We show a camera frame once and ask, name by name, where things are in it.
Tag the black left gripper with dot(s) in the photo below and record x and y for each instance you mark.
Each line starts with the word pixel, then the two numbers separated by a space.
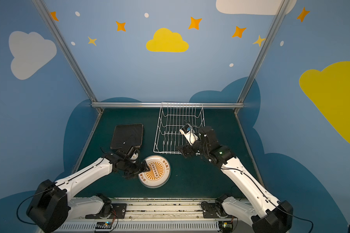
pixel 138 168

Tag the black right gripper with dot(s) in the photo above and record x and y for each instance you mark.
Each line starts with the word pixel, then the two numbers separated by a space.
pixel 188 147

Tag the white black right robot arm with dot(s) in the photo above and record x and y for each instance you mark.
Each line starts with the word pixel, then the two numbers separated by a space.
pixel 264 213

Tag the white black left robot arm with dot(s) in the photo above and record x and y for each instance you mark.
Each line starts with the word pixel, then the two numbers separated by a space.
pixel 51 205

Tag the left small circuit board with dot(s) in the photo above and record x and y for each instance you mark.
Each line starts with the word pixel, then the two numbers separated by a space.
pixel 103 227

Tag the small circuit board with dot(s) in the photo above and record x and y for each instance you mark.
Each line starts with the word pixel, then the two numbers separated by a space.
pixel 225 227
pixel 103 227

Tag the right small circuit board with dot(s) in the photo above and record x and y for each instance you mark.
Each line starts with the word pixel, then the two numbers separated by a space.
pixel 225 227

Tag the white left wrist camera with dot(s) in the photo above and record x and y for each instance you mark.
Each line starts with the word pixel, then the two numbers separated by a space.
pixel 134 156

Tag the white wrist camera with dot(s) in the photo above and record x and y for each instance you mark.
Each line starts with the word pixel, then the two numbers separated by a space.
pixel 134 156
pixel 188 132

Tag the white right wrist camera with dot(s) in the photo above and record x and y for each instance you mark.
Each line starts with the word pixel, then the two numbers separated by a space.
pixel 188 132

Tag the white wire dish rack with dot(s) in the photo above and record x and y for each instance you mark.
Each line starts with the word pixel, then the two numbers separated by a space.
pixel 170 121

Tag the aluminium back frame rail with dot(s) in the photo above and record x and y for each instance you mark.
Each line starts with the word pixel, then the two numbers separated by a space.
pixel 165 104

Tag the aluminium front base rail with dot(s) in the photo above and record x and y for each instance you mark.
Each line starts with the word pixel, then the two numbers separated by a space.
pixel 174 209

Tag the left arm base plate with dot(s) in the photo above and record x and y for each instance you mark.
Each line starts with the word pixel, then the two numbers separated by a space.
pixel 113 210

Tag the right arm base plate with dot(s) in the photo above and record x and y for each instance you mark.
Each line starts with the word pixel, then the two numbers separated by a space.
pixel 213 210

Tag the aluminium right corner post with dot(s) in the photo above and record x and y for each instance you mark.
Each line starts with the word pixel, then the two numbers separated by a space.
pixel 272 31

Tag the aluminium corner post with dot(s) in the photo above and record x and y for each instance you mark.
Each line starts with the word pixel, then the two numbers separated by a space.
pixel 52 26
pixel 272 31

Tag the aluminium left corner post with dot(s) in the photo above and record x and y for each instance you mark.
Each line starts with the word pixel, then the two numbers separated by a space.
pixel 52 26

